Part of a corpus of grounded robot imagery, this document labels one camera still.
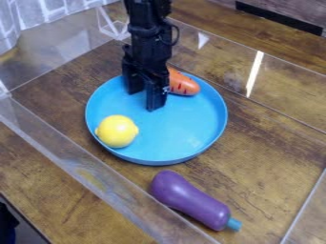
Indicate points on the white patterned curtain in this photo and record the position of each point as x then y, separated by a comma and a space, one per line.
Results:
25, 14

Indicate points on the yellow toy lemon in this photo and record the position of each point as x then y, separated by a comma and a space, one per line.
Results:
117, 131

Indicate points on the clear acrylic enclosure wall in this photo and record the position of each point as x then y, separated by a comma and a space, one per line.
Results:
85, 197

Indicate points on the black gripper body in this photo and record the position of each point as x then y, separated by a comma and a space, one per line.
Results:
150, 50

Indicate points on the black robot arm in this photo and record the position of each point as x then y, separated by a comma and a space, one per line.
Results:
149, 13

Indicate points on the black baseboard strip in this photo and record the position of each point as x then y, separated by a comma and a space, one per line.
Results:
276, 17

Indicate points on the purple toy eggplant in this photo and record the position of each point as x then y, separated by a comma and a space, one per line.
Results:
178, 194

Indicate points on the orange toy carrot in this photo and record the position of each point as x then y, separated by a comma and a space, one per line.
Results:
182, 85

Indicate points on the blue round plate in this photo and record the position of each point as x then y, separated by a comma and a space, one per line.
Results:
176, 133

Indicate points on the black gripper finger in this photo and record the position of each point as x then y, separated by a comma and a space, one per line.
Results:
157, 91
133, 78

